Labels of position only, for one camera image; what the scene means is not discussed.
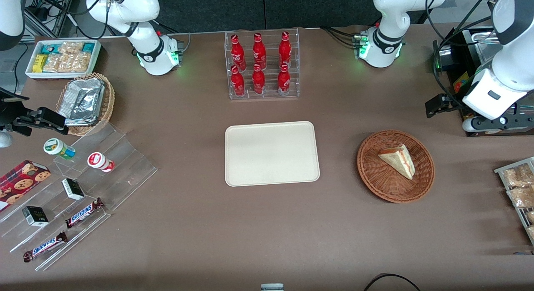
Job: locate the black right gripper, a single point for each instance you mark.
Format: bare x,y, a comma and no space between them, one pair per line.
8,114

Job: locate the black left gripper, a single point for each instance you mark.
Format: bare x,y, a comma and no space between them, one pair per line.
453,104

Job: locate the triangular sandwich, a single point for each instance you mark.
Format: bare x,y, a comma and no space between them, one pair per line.
400,159

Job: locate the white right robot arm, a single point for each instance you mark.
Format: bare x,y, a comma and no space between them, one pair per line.
148,53

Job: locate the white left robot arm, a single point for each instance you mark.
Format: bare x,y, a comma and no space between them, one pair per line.
386,16

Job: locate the light wicker basket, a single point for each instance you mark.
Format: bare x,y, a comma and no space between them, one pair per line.
107,103

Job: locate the brown round wicker basket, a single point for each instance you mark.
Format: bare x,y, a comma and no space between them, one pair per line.
377,174

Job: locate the cream plastic tray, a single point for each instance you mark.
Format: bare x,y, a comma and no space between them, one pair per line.
271,153

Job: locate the green lid yogurt cup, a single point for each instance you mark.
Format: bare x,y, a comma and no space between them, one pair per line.
56,148

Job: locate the black food warmer appliance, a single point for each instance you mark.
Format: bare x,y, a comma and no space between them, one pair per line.
452,74

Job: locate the aluminium foil container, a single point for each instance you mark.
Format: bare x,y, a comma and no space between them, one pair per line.
81,101

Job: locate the white rectangular snack bin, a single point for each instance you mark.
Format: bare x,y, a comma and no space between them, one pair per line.
31,72

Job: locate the clear bag of crackers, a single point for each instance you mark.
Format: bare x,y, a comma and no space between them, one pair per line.
76,62
71,48
52,63

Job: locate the yellow snack packet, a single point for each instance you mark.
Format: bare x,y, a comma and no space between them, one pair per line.
39,63

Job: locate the red lid yogurt cup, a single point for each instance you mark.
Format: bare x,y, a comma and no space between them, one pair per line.
99,161

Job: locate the red chocolate chip cookie box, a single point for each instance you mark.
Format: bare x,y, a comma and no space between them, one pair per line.
21,182

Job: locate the small black white box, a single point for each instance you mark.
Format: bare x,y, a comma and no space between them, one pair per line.
35,216
73,189

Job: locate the teal snack packet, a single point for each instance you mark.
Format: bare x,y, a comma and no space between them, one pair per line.
88,47
49,48

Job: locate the steel food pan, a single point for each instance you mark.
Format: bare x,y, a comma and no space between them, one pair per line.
479,36

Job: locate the clear acrylic stepped shelf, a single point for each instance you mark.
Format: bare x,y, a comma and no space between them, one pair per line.
125,166

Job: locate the Snickers chocolate bar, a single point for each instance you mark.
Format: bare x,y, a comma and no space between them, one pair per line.
83,213
45,247

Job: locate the clear bag of pastries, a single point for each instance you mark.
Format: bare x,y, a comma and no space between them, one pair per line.
530,217
521,197
517,176

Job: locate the red cola bottle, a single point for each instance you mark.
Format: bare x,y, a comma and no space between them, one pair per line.
284,81
237,53
285,51
258,81
259,52
238,82

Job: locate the clear acrylic bottle rack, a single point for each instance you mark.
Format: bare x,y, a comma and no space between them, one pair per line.
271,95

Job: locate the small grey device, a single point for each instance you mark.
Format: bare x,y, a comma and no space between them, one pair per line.
272,287

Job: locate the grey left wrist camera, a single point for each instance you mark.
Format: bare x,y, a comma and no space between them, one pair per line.
468,125

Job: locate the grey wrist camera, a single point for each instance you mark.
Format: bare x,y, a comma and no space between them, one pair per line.
5,139
468,125

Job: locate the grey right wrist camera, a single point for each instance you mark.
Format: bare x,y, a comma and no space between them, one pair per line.
5,139

